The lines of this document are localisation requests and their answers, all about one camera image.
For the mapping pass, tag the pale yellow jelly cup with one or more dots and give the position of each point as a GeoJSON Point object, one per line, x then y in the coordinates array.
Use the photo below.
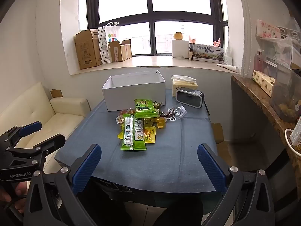
{"type": "Point", "coordinates": [148, 122]}

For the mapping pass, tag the yellow tissue pack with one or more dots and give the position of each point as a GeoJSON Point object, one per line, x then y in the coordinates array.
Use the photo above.
{"type": "Point", "coordinates": [183, 86]}

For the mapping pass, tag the pink toy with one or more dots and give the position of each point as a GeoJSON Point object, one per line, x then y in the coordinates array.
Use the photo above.
{"type": "Point", "coordinates": [191, 40]}
{"type": "Point", "coordinates": [216, 43]}

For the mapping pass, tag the long green snack packet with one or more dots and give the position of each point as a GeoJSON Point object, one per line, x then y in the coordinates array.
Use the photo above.
{"type": "Point", "coordinates": [132, 134]}

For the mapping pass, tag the grey desk speaker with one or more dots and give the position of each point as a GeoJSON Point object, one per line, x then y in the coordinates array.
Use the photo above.
{"type": "Point", "coordinates": [189, 98]}

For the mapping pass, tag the tall brown cardboard box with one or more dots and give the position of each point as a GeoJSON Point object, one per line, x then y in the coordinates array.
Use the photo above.
{"type": "Point", "coordinates": [88, 51]}

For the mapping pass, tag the orange round fruit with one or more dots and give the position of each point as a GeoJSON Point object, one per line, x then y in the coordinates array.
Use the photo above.
{"type": "Point", "coordinates": [178, 36]}

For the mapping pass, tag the cardboard piece behind sofa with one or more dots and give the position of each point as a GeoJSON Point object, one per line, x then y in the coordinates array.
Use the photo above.
{"type": "Point", "coordinates": [56, 93]}

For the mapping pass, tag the black window frame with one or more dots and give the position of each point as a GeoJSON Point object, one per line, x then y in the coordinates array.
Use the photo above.
{"type": "Point", "coordinates": [151, 16]}

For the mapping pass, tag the floral pink box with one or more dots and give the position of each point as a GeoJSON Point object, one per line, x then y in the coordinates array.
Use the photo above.
{"type": "Point", "coordinates": [268, 29]}

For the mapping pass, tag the white square box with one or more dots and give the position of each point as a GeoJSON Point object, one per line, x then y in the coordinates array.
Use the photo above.
{"type": "Point", "coordinates": [180, 49]}

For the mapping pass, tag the white tube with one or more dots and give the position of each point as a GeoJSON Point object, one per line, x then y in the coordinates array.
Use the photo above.
{"type": "Point", "coordinates": [229, 68]}

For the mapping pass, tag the landscape-print long box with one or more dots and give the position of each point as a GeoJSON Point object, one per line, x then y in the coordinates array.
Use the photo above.
{"type": "Point", "coordinates": [207, 53]}

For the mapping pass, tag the green snack packet dark print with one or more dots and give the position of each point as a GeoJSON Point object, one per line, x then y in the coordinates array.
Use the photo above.
{"type": "Point", "coordinates": [144, 108]}

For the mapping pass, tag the white bottle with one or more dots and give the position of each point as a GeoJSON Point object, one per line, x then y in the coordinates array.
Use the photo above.
{"type": "Point", "coordinates": [228, 57]}

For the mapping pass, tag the person's left hand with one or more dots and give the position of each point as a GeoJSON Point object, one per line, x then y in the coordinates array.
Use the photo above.
{"type": "Point", "coordinates": [20, 193]}

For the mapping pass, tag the small open cardboard box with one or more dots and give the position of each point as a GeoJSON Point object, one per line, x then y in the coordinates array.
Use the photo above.
{"type": "Point", "coordinates": [120, 51]}

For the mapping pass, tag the clear packet brown snack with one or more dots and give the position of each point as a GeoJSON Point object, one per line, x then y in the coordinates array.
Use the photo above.
{"type": "Point", "coordinates": [175, 114]}

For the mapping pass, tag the clear plastic container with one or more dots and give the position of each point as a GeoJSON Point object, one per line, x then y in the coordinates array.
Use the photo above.
{"type": "Point", "coordinates": [285, 98]}

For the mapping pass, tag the green and cream box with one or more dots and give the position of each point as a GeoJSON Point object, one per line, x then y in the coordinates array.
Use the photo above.
{"type": "Point", "coordinates": [263, 82]}

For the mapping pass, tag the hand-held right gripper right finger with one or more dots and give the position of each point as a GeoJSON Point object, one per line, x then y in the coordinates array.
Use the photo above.
{"type": "Point", "coordinates": [211, 167]}

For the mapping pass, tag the brown stone counter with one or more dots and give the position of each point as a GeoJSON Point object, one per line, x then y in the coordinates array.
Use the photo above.
{"type": "Point", "coordinates": [256, 94]}

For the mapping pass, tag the clear plastic storage rack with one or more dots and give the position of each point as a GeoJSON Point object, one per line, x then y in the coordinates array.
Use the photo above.
{"type": "Point", "coordinates": [279, 51]}

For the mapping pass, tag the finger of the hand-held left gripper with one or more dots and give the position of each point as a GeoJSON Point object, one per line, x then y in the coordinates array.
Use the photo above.
{"type": "Point", "coordinates": [49, 142]}
{"type": "Point", "coordinates": [29, 127]}

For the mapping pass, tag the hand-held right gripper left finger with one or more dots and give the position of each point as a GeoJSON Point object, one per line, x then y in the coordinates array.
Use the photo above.
{"type": "Point", "coordinates": [87, 167]}

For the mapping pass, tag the pink jelly cup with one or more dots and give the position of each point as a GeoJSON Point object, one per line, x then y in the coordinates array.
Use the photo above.
{"type": "Point", "coordinates": [120, 119]}

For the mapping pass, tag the orange jelly cup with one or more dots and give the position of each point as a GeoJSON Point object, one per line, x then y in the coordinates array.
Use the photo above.
{"type": "Point", "coordinates": [127, 111]}

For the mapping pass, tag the white cardboard box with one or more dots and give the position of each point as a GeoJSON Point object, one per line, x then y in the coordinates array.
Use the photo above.
{"type": "Point", "coordinates": [134, 96]}

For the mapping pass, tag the yellow snack packet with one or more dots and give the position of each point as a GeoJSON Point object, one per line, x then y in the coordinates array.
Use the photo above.
{"type": "Point", "coordinates": [150, 134]}

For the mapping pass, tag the flat cardboard on floor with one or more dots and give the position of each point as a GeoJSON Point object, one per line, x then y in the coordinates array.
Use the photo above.
{"type": "Point", "coordinates": [217, 133]}

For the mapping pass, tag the dotted white gift bag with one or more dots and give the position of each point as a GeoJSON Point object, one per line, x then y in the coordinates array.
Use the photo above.
{"type": "Point", "coordinates": [107, 47]}

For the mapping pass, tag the small white carton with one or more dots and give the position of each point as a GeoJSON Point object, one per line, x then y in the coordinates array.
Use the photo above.
{"type": "Point", "coordinates": [296, 134]}

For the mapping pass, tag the cream leather sofa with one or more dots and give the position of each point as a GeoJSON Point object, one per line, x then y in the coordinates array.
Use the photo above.
{"type": "Point", "coordinates": [58, 113]}

